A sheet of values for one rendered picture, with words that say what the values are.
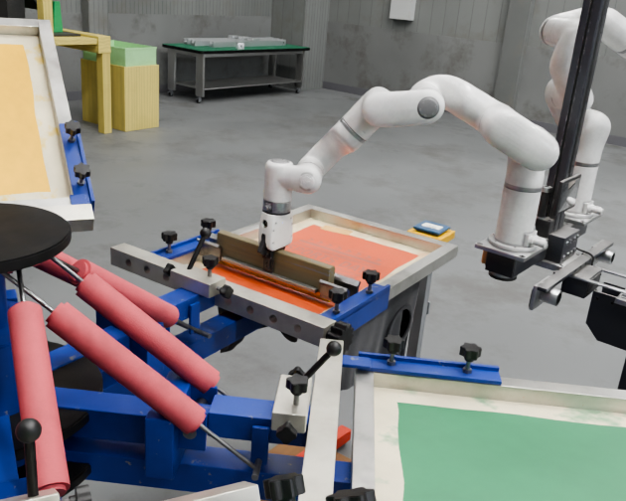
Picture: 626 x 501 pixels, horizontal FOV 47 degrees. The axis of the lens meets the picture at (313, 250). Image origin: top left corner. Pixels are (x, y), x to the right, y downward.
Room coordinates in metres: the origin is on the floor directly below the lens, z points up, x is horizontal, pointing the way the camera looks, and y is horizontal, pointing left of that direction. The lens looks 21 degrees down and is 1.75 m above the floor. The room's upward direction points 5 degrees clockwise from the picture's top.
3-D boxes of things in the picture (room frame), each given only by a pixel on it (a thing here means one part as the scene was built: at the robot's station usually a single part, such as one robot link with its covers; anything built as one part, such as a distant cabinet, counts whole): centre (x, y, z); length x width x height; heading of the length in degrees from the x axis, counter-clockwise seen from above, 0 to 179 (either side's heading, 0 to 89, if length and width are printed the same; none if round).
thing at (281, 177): (1.80, 0.07, 1.25); 0.15 x 0.10 x 0.11; 88
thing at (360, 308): (1.63, -0.11, 0.97); 0.30 x 0.05 x 0.07; 148
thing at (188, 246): (1.93, 0.36, 0.97); 0.30 x 0.05 x 0.07; 148
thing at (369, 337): (1.93, -0.19, 0.77); 0.46 x 0.09 x 0.36; 148
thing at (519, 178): (1.78, -0.52, 1.37); 0.13 x 0.10 x 0.16; 178
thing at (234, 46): (11.02, 1.33, 0.42); 2.32 x 0.87 x 0.84; 143
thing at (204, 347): (1.62, 0.23, 0.89); 1.24 x 0.06 x 0.06; 148
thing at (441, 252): (1.98, -0.01, 0.97); 0.79 x 0.58 x 0.04; 148
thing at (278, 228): (1.81, 0.11, 1.12); 0.10 x 0.08 x 0.11; 147
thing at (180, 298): (1.51, 0.30, 1.02); 0.17 x 0.06 x 0.05; 148
